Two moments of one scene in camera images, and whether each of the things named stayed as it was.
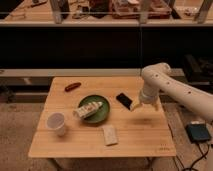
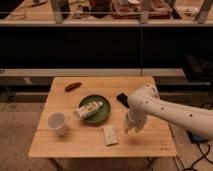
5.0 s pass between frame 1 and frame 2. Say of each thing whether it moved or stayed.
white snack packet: stayed
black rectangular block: stayed
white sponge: stayed
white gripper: moved
